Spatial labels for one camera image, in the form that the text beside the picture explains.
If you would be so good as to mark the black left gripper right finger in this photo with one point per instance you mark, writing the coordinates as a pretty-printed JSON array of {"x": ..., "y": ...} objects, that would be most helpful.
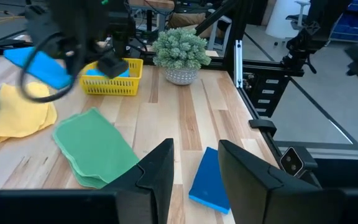
[{"x": 259, "y": 199}]

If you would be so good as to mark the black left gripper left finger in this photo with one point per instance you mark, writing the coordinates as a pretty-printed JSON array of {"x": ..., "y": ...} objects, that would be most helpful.
[{"x": 154, "y": 193}]

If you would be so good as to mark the blue sponge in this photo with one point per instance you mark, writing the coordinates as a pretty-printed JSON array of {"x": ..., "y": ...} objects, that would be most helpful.
[
  {"x": 93, "y": 73},
  {"x": 207, "y": 180},
  {"x": 42, "y": 70}
]

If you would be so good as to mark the green cloth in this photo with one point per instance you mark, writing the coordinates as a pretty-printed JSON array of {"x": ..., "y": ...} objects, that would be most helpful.
[{"x": 95, "y": 146}]

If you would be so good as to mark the yellow sponge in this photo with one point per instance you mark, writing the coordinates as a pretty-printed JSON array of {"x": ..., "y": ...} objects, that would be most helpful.
[{"x": 20, "y": 115}]

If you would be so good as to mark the black table clamp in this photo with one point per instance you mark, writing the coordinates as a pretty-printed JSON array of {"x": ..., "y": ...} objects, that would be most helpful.
[{"x": 263, "y": 124}]

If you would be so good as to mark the yellow slotted plastic basket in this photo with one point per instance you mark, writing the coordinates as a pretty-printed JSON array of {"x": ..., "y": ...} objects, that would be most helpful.
[{"x": 113, "y": 87}]

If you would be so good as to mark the black box white labels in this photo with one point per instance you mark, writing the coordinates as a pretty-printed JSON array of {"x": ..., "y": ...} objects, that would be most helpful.
[{"x": 278, "y": 102}]

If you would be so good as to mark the frosted green potted plant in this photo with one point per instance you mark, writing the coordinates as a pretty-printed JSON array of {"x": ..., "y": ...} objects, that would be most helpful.
[{"x": 180, "y": 49}]

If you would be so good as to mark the tan cushion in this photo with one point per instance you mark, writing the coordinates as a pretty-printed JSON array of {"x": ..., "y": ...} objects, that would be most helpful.
[{"x": 185, "y": 20}]

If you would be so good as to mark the grey office chair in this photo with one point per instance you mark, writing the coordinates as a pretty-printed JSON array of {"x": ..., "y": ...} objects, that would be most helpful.
[{"x": 300, "y": 15}]

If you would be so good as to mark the blue storage bins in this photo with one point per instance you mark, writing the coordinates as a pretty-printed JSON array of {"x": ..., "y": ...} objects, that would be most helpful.
[{"x": 356, "y": 25}]

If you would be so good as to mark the small black stereo camera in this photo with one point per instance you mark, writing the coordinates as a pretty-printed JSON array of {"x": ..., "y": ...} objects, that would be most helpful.
[{"x": 292, "y": 161}]

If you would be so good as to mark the black articulated mount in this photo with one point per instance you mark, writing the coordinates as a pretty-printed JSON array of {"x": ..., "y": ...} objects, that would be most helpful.
[{"x": 300, "y": 43}]

